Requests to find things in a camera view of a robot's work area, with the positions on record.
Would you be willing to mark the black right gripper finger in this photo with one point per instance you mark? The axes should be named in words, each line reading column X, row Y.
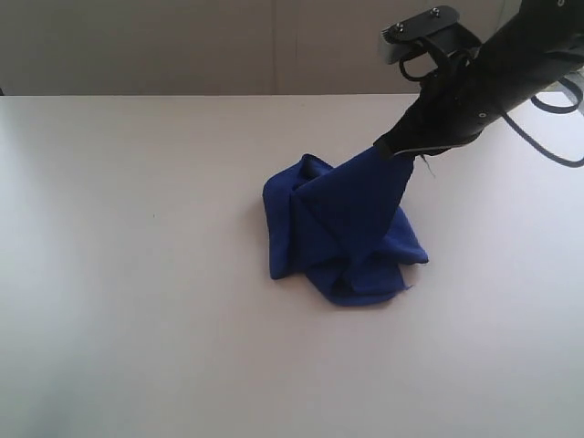
column 409, row 140

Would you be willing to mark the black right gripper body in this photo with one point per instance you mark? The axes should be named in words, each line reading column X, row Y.
column 465, row 91

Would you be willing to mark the blue towel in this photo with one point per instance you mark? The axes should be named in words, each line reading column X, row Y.
column 343, row 227

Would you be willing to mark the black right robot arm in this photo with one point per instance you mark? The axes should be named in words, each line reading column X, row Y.
column 549, row 45

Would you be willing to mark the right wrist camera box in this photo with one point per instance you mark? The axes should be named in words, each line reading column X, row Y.
column 437, row 28

